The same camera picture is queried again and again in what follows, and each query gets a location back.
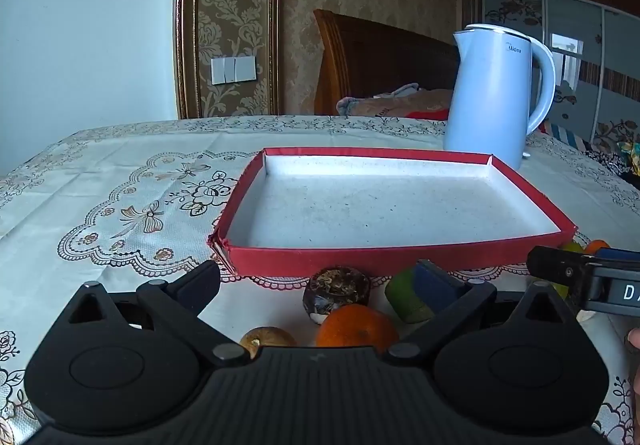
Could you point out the red shallow cardboard box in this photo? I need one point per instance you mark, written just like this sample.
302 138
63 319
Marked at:
390 205

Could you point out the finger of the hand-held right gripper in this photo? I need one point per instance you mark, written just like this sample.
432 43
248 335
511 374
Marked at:
620 255
555 265

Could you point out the brown longan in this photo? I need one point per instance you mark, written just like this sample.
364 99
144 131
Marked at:
270 340

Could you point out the brown wooden headboard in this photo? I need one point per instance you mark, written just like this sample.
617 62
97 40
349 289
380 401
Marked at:
380 55

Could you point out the gilded wall moulding frame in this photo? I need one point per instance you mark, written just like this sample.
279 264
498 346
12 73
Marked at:
186 25

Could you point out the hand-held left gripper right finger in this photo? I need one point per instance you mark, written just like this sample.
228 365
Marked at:
435 287

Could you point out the white wall switch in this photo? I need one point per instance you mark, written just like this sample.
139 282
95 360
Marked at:
234 70

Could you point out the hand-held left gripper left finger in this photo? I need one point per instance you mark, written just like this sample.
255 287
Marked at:
200 287

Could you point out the dark mottled passion fruit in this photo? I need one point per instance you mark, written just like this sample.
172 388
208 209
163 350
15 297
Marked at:
337 292

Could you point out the plush pillow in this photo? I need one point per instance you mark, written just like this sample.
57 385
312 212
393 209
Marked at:
400 102

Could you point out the person's right hand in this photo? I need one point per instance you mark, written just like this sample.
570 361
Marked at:
635 360

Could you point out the green sugarcane piece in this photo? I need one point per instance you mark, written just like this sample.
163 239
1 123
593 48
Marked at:
402 297

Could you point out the orange tangerine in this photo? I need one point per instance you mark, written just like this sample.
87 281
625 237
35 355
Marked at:
357 327
596 246

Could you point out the light blue electric kettle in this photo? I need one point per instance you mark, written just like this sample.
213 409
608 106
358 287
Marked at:
492 95

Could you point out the colourful patterned bedding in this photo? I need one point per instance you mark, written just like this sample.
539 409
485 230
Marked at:
615 155

